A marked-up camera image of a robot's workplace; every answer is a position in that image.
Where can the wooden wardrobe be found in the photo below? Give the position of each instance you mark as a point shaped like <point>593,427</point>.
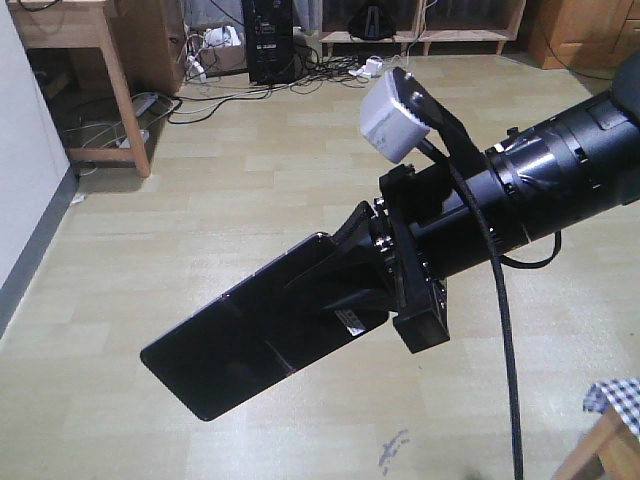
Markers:
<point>587,33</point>

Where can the wooden low shelf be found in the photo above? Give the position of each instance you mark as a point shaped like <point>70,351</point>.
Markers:
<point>420,24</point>

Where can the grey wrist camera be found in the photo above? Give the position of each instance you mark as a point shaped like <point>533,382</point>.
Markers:
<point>386,120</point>

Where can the white power strip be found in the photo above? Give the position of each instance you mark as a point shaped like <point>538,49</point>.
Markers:
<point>372,68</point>

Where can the checkered folded quilt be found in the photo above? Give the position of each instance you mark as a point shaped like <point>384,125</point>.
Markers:
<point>620,394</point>

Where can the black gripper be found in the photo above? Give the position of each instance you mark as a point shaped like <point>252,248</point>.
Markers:
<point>435,235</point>

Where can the wooden desk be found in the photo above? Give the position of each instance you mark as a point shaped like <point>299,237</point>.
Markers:
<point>122,45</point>

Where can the black foldable smartphone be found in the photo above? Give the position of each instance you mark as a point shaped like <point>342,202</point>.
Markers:
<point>253,336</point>

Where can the black computer tower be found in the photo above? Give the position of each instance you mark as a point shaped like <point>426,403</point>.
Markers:
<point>268,26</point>

